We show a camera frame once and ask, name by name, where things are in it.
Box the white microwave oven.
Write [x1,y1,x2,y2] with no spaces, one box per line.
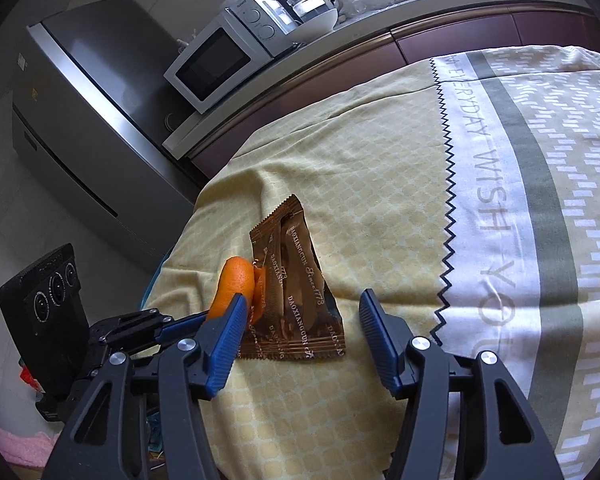
[163,0,301,115]

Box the brown snack wrapper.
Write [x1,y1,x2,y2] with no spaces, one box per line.
[249,195,346,362]

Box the teal plastic bin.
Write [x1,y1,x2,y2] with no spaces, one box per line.
[139,255,168,311]

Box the yellow and white printed tablecloth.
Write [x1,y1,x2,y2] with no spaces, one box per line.
[140,45,600,480]

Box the orange fruit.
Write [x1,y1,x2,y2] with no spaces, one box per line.
[207,256,270,327]

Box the pink cloth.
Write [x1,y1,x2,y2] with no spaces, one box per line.
[0,425,61,467]

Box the grey refrigerator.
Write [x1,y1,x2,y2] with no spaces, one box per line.
[11,0,211,271]

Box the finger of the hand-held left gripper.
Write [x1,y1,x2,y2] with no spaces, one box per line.
[90,310,211,366]

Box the large white bowl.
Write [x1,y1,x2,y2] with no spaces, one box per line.
[297,7,339,40]

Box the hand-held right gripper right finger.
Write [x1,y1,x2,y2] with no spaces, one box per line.
[358,287,563,480]

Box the brown kitchen counter cabinet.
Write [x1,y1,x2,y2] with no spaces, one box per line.
[162,0,600,181]

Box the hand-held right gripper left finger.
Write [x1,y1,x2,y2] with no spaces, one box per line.
[50,292,249,480]

